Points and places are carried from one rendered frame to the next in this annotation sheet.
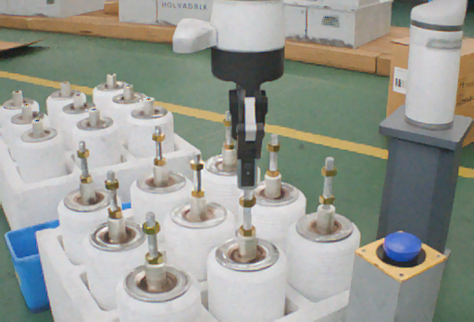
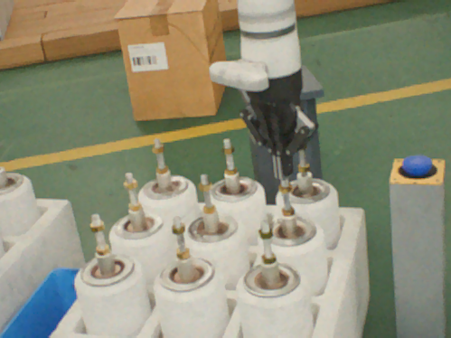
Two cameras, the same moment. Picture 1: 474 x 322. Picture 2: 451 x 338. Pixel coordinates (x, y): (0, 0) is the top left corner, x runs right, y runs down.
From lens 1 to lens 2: 69 cm
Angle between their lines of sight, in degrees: 35
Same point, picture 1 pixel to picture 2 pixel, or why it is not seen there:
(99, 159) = not seen: outside the picture
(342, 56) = not seen: outside the picture
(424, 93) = not seen: hidden behind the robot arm
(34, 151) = not seen: outside the picture
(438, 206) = (314, 150)
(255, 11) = (292, 41)
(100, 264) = (201, 302)
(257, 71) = (298, 85)
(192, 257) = (233, 263)
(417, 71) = not seen: hidden behind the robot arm
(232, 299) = (306, 267)
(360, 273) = (399, 195)
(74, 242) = (121, 316)
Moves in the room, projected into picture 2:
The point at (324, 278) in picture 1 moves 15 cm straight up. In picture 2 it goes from (330, 228) to (323, 140)
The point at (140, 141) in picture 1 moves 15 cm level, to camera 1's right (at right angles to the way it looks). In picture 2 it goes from (13, 216) to (86, 182)
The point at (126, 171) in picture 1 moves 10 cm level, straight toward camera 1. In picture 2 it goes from (26, 251) to (67, 266)
